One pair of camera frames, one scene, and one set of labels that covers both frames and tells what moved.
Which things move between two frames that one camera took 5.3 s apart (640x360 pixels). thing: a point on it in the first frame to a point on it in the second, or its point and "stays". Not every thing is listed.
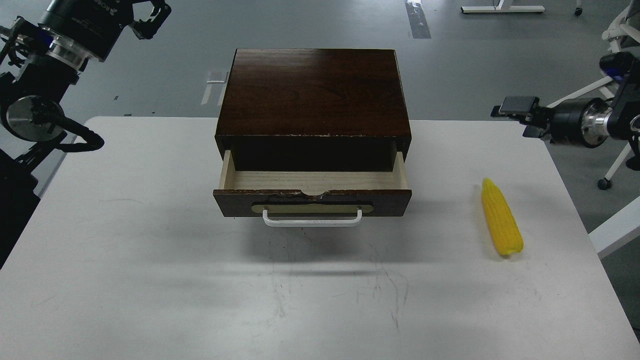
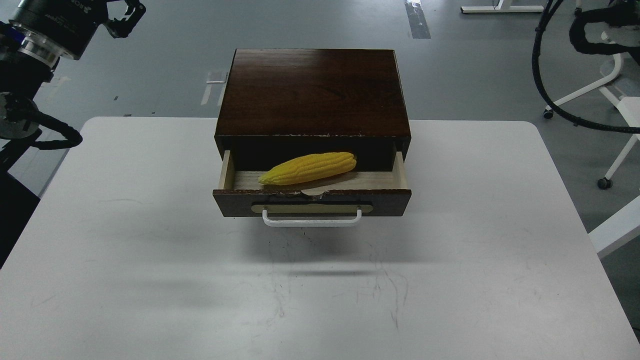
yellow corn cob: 507,234 to 308,167
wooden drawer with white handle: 312,198 stays
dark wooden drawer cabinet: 313,110 stays
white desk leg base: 498,8 stays
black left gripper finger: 145,30 to 121,28
